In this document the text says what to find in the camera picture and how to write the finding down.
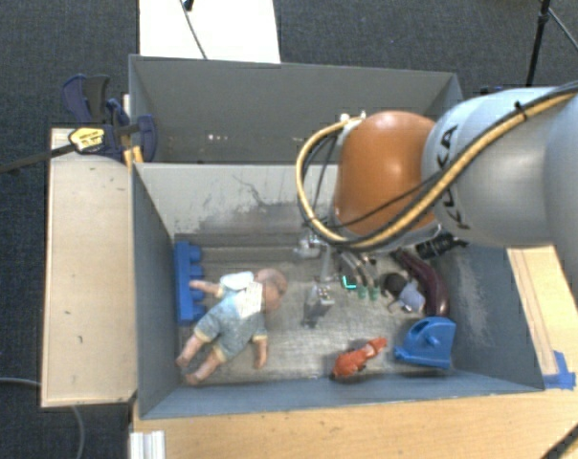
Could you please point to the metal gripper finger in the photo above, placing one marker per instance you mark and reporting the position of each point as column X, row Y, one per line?
column 310, row 310
column 326, row 296

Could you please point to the small dark-haired toy figure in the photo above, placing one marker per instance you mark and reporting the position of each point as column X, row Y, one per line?
column 404, row 294

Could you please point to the orange toy lobster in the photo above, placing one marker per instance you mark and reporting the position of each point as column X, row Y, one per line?
column 353, row 360

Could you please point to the baby doll in blue clothes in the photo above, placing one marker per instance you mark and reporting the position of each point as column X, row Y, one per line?
column 234, row 321

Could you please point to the purple toy eggplant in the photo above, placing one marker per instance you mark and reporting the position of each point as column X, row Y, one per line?
column 432, row 285

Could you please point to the grey metal bin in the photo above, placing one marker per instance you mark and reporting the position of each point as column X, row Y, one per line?
column 251, row 199

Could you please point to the blue toy building brick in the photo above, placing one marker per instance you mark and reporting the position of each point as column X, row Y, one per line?
column 184, row 285

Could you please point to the pale wood board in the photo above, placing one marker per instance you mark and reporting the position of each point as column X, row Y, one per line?
column 90, row 280

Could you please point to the black cylinder on white bracket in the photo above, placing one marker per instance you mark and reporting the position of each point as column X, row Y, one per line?
column 439, row 246

